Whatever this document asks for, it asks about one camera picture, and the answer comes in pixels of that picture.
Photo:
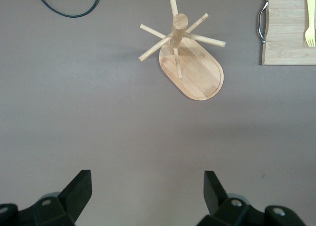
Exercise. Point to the bamboo cutting board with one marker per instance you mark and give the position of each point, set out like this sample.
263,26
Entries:
284,25

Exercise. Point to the yellow plastic fork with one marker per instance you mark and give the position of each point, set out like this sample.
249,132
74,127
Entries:
310,13

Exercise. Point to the wooden mug tree stand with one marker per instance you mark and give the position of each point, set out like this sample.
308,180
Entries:
197,77

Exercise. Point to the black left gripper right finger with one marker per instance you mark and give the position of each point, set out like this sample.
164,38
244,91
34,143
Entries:
219,206

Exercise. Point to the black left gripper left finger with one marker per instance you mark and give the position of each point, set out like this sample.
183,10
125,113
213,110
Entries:
74,198

